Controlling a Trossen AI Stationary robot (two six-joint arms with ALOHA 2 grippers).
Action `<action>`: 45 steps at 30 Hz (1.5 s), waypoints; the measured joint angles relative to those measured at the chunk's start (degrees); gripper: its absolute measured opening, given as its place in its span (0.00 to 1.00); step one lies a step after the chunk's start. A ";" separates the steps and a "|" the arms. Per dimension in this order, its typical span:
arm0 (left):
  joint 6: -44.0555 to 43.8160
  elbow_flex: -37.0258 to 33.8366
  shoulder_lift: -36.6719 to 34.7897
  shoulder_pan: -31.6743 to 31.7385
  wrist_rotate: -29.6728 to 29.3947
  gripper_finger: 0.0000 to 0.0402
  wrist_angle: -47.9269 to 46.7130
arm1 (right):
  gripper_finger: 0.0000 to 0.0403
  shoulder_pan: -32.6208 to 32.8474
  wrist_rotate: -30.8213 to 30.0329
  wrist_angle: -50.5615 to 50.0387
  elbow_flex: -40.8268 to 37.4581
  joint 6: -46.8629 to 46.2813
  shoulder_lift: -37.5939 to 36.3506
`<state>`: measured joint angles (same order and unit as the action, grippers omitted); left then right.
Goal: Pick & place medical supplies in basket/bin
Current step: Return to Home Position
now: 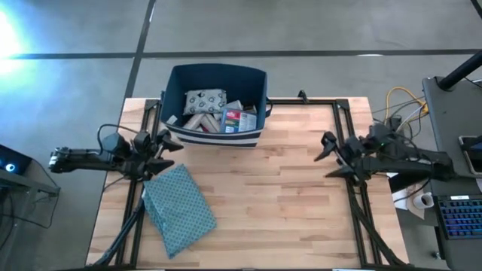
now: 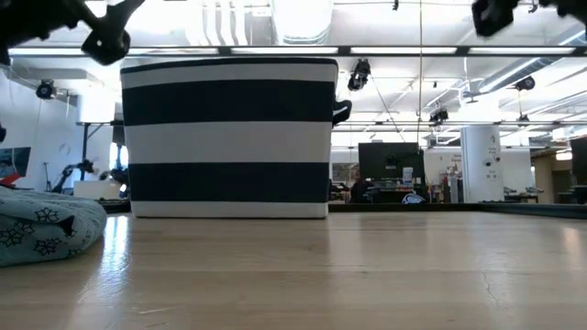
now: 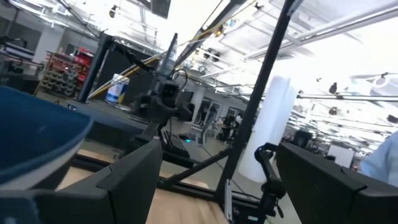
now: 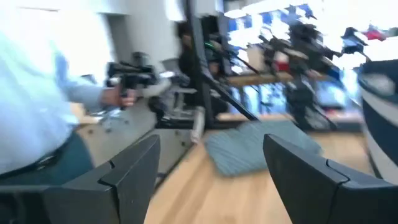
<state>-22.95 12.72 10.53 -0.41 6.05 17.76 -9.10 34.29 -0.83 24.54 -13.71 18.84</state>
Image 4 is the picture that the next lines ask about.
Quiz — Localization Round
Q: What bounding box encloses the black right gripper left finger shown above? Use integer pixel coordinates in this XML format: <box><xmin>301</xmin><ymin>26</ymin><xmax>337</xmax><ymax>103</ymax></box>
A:
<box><xmin>0</xmin><ymin>134</ymin><xmax>161</xmax><ymax>224</ymax></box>

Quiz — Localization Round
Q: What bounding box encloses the navy white striped fabric basket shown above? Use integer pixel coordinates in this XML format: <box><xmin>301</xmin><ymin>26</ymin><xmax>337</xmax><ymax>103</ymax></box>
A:
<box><xmin>357</xmin><ymin>58</ymin><xmax>398</xmax><ymax>186</ymax></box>

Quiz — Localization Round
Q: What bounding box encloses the black frame post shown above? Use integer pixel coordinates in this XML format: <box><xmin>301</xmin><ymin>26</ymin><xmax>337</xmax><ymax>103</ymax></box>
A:
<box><xmin>185</xmin><ymin>0</ymin><xmax>261</xmax><ymax>130</ymax></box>

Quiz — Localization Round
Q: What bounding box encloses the wooden background table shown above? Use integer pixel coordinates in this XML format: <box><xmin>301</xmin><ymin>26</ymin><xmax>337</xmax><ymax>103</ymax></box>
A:
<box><xmin>226</xmin><ymin>71</ymin><xmax>330</xmax><ymax>88</ymax></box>

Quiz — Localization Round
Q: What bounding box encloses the person's hand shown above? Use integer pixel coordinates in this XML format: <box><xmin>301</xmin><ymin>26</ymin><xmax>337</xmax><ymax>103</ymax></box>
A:
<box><xmin>101</xmin><ymin>85</ymin><xmax>137</xmax><ymax>108</ymax></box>

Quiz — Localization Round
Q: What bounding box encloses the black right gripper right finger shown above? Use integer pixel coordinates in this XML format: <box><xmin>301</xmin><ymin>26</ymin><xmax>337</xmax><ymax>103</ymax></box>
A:
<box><xmin>262</xmin><ymin>133</ymin><xmax>398</xmax><ymax>224</ymax></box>

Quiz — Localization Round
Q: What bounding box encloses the blue patterned folded cloth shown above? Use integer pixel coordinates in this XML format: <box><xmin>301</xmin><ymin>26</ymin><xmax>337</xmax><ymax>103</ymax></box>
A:
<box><xmin>203</xmin><ymin>119</ymin><xmax>324</xmax><ymax>177</ymax></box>

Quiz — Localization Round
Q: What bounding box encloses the grey metal base plate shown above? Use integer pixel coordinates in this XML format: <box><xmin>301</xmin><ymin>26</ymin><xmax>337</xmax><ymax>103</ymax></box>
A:
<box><xmin>76</xmin><ymin>102</ymin><xmax>206</xmax><ymax>175</ymax></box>

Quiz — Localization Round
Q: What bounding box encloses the person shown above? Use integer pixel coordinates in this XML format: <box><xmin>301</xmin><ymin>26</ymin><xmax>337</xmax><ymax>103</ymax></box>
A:
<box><xmin>177</xmin><ymin>20</ymin><xmax>200</xmax><ymax>78</ymax></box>
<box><xmin>0</xmin><ymin>0</ymin><xmax>108</xmax><ymax>187</ymax></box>

